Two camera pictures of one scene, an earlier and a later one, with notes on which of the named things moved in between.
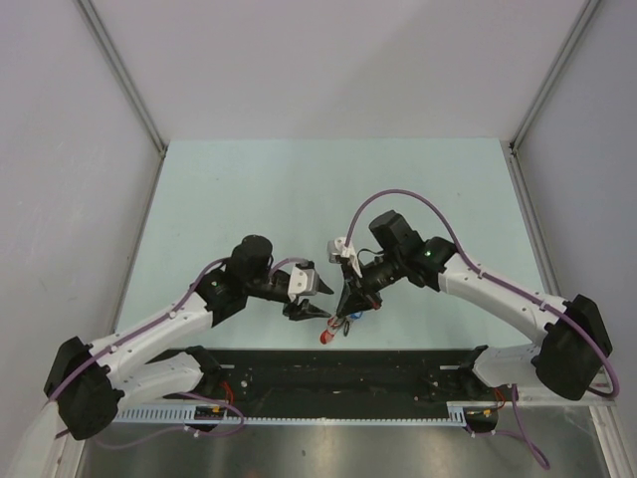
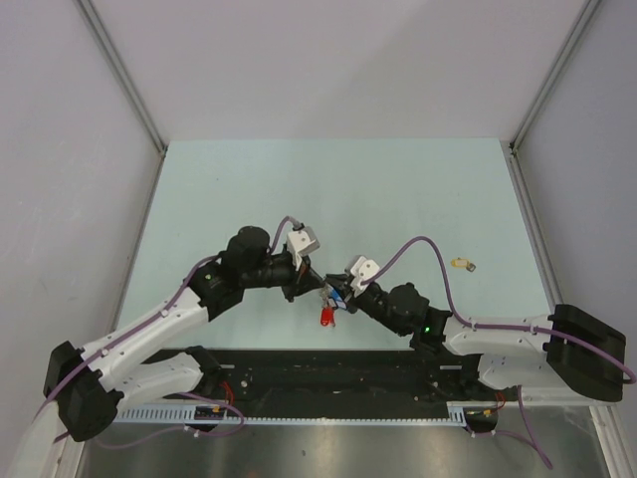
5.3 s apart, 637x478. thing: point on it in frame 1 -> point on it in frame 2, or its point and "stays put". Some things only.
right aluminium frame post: [511, 146] stays put
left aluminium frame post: [125, 78] stays put
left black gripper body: [292, 310] -> [292, 290]
